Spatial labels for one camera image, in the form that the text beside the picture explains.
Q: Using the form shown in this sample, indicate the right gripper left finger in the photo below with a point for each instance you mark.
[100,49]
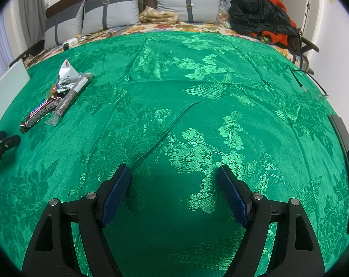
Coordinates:
[52,252]

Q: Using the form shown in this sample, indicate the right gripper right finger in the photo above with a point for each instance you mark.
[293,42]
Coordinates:
[295,252]

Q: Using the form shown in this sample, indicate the snickers chocolate bar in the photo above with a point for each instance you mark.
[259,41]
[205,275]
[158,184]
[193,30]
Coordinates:
[39,112]

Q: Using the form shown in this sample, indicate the small orange bun packet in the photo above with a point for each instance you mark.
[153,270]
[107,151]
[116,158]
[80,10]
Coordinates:
[53,91]

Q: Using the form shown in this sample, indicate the dark clear stick packet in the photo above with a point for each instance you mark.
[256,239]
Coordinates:
[69,98]

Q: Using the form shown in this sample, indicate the white triangular snack packet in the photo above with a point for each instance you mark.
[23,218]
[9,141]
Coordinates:
[67,77]

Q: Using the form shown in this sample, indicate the white cardboard box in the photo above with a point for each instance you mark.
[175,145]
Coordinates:
[11,83]

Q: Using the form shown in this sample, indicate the white power strip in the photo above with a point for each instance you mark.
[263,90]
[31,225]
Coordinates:
[70,43]

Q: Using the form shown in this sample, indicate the left grey pillow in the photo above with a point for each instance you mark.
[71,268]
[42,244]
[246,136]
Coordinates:
[64,26]

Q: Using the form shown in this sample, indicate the grey curtain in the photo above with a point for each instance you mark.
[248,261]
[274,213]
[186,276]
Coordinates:
[32,18]

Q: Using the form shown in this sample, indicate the green patterned cloth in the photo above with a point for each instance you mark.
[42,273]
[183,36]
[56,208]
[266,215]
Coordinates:
[174,107]

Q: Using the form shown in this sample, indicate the folded beige cloth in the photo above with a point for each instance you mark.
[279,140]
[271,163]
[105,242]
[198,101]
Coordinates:
[151,15]

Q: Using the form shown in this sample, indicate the black and orange clothes pile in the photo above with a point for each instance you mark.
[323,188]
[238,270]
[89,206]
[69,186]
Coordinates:
[264,19]

